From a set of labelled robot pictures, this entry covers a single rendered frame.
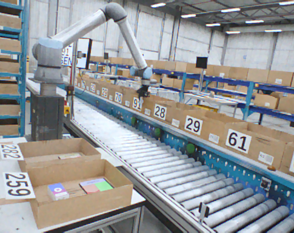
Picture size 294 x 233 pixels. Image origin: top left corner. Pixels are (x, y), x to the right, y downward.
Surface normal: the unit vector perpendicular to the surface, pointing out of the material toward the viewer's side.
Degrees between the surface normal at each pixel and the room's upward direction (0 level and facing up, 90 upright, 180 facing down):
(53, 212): 90
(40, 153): 89
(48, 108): 90
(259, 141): 91
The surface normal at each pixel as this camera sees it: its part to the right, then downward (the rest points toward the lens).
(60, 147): 0.59, 0.22
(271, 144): -0.80, 0.02
